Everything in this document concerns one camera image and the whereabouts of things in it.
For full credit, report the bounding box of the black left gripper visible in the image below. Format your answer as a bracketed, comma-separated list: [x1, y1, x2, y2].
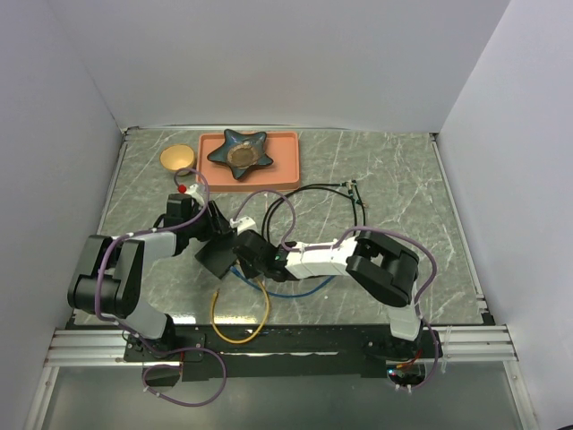
[185, 201, 234, 243]

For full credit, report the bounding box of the blue ethernet cable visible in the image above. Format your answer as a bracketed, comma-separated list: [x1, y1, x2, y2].
[229, 264, 337, 299]

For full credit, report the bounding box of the black network switch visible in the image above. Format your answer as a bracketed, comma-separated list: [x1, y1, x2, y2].
[194, 235, 236, 280]

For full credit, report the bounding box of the yellow ethernet cable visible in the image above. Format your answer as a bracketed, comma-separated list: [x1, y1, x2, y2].
[210, 279, 271, 345]

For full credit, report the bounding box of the black coaxial cable bundle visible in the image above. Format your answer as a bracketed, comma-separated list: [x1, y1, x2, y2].
[260, 178, 369, 245]

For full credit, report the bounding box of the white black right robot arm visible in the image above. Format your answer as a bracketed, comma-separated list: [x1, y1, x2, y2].
[233, 230, 423, 357]

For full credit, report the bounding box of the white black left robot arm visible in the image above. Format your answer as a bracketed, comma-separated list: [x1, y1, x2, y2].
[67, 193, 236, 360]

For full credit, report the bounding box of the blue star-shaped dish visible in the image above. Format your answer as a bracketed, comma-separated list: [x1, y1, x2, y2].
[207, 129, 274, 180]

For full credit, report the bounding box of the salmon pink tray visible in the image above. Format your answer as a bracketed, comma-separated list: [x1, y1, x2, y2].
[196, 131, 301, 193]

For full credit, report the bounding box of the yellow wooden bowl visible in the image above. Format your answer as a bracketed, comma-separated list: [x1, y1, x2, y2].
[159, 144, 197, 173]

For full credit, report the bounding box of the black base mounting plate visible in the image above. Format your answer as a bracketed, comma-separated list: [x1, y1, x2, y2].
[124, 324, 443, 382]

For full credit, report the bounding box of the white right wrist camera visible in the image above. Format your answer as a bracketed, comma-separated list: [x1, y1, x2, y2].
[229, 216, 257, 235]

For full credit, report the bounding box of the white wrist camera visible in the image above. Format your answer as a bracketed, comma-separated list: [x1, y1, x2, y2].
[177, 183, 209, 206]
[229, 216, 257, 235]

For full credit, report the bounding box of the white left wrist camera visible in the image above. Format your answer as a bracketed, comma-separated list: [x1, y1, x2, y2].
[177, 183, 209, 206]

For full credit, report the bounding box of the aluminium frame rail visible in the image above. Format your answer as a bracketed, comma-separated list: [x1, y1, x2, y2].
[44, 326, 517, 367]

